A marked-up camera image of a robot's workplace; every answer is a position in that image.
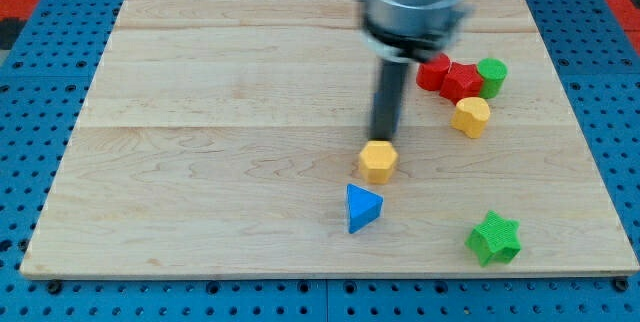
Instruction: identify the blue triangle block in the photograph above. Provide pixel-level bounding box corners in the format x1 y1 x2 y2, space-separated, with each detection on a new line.
346 184 384 234

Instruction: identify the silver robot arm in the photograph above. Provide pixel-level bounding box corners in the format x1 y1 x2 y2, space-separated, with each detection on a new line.
359 0 469 141

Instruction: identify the green star block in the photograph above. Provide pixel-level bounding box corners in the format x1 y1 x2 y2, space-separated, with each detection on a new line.
465 210 521 267

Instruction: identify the red star block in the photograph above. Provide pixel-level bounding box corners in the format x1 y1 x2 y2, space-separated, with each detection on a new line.
439 62 484 104

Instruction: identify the wooden board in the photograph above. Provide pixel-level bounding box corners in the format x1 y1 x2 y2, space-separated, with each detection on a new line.
20 0 639 280

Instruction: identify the red cylinder block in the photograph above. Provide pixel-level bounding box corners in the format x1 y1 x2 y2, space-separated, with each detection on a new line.
416 53 451 91

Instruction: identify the green cylinder block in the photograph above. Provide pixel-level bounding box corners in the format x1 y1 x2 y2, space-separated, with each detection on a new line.
477 58 508 99

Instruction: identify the yellow hexagon block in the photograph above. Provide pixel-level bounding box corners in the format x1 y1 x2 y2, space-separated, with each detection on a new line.
359 140 399 184

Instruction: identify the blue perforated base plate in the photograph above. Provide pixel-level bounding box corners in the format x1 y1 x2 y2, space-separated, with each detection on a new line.
1 0 639 321

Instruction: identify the yellow heart block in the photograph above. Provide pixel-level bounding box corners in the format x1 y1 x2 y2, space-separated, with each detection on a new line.
450 97 491 139

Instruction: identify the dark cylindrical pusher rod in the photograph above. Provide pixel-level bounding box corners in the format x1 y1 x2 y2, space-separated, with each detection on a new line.
369 59 409 141

